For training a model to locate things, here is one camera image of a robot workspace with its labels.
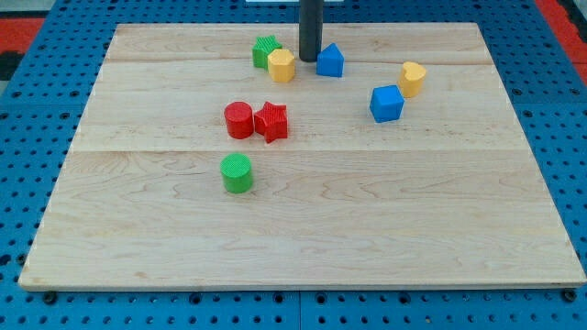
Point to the blue triangle block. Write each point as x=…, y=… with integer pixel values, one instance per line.
x=330, y=62

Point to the yellow heart block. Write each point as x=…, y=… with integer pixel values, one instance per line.
x=411, y=79

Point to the red star block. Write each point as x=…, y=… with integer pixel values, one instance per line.
x=271, y=122

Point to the green cylinder block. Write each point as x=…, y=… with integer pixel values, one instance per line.
x=236, y=171

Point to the red cylinder block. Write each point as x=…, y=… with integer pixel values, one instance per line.
x=239, y=120

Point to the yellow hexagon block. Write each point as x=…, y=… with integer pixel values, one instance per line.
x=281, y=65

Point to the blue cube block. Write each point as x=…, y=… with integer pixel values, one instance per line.
x=386, y=103

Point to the green star block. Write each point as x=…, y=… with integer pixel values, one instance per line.
x=261, y=50

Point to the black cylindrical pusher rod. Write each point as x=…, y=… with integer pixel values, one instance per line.
x=310, y=29

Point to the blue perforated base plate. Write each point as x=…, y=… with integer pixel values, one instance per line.
x=44, y=101

